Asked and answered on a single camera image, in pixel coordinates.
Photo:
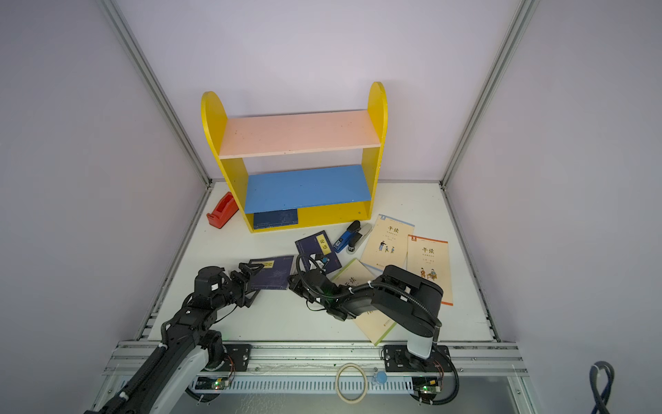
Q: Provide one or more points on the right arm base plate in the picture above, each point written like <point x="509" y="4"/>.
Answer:
<point x="397" y="359"/>

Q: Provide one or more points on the blue book yellow label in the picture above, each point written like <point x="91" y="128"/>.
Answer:
<point x="275" y="219"/>

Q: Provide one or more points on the beige book green edge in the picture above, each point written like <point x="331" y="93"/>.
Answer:
<point x="375" y="325"/>

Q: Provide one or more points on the red tape dispenser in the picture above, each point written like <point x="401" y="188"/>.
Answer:
<point x="225" y="209"/>

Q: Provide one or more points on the right green circuit board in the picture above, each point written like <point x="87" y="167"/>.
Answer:
<point x="427" y="385"/>

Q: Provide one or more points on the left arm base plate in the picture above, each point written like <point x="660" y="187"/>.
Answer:
<point x="229" y="357"/>

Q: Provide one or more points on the beige book blue edge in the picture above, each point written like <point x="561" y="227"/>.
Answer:
<point x="387" y="244"/>

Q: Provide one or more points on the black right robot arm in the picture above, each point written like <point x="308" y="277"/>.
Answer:
<point x="407" y="299"/>

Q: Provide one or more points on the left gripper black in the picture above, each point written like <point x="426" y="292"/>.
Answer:
<point x="241" y="279"/>

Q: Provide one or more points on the left green circuit board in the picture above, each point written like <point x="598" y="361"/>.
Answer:
<point x="212" y="384"/>

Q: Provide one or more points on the yellow shelf pink blue boards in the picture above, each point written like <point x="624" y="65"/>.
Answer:
<point x="322" y="195"/>

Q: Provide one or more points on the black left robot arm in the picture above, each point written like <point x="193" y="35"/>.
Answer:
<point x="189" y="345"/>

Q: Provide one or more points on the dark purple book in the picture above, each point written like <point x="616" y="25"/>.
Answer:
<point x="317" y="246"/>
<point x="275" y="273"/>

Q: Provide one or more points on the blue black stapler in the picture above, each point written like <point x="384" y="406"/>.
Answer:
<point x="344" y="239"/>

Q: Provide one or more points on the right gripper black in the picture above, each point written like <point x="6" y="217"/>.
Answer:
<point x="299" y="286"/>

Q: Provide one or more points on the green circuit board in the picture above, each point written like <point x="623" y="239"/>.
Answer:
<point x="212" y="384"/>
<point x="427" y="385"/>

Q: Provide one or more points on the beige book orange edge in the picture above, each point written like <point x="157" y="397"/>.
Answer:
<point x="429" y="259"/>

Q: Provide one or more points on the aluminium front rail frame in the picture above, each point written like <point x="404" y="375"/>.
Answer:
<point x="337" y="376"/>

